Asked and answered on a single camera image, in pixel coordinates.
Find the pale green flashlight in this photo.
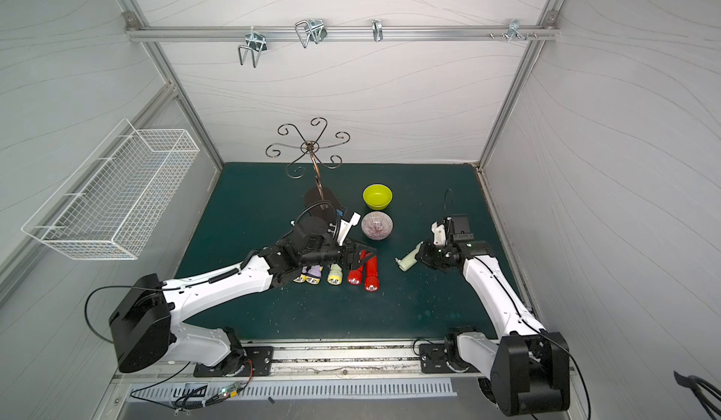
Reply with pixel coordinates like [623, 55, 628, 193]
[395, 243, 422, 272]
[327, 264, 343, 286]

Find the red flashlight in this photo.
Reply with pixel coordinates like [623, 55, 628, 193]
[347, 250, 367, 286]
[364, 256, 379, 292]

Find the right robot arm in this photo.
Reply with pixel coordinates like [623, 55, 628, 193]
[416, 215, 571, 416]

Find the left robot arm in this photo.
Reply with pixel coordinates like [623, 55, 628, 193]
[109, 216, 376, 376]

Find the pink patterned bowl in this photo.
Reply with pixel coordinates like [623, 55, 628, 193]
[360, 212, 394, 241]

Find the lime green bowl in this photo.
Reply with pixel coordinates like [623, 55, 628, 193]
[362, 183, 394, 211]

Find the metal double hook left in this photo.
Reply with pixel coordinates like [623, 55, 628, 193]
[238, 31, 268, 68]

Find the metal double hook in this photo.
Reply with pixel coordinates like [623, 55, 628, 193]
[294, 19, 328, 48]
[238, 31, 268, 68]

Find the metal double hook middle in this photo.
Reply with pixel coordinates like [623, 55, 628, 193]
[294, 19, 328, 48]

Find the metal hook right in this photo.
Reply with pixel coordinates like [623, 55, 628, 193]
[488, 19, 537, 42]

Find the small metal hook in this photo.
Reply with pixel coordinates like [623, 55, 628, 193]
[371, 19, 383, 42]

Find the black object at corner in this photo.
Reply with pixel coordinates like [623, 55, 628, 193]
[673, 371, 721, 420]

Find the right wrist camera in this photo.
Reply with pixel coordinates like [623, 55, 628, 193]
[431, 222, 447, 247]

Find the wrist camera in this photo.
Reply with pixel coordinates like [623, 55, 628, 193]
[431, 222, 447, 247]
[336, 213, 361, 246]

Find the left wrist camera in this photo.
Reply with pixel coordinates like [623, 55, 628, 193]
[336, 213, 361, 246]

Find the copper wire jewelry stand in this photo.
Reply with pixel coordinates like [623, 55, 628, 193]
[265, 117, 351, 219]

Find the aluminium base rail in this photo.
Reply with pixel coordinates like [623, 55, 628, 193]
[118, 338, 482, 381]

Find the white wire basket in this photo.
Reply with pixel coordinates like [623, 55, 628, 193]
[21, 119, 199, 260]

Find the aluminium top rail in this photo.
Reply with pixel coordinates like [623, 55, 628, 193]
[126, 23, 561, 44]

